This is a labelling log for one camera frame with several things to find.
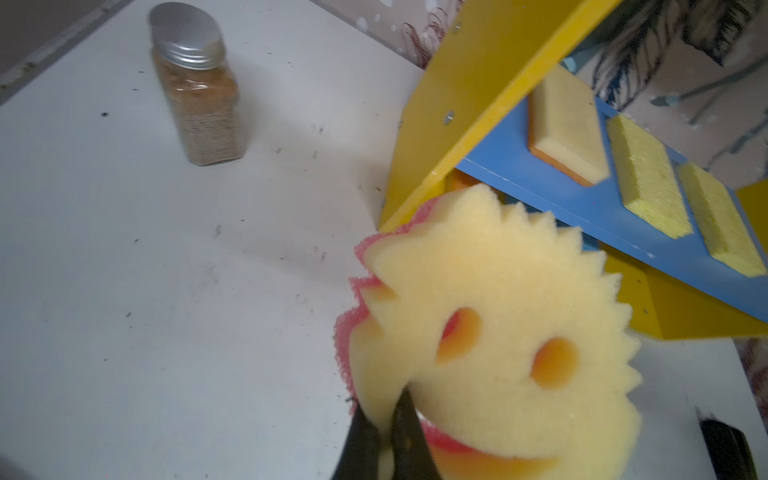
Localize yellow shelf pink blue boards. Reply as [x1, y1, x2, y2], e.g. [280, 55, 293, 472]
[379, 1, 767, 340]

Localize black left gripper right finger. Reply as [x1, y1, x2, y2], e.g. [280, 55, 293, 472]
[392, 389, 441, 480]

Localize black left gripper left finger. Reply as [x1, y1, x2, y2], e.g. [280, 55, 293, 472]
[331, 405, 380, 480]

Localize glass spice jar silver lid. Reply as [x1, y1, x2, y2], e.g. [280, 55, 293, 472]
[148, 2, 245, 166]

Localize beige orange-backed sponge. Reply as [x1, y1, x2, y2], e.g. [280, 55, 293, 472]
[527, 65, 611, 187]

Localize black binder clip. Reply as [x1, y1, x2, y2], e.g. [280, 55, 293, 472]
[696, 408, 758, 480]

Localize yellow smiley round sponge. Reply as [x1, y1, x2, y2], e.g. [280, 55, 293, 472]
[335, 184, 642, 479]

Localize orange rectangular sponge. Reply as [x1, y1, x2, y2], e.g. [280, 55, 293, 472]
[445, 169, 483, 193]

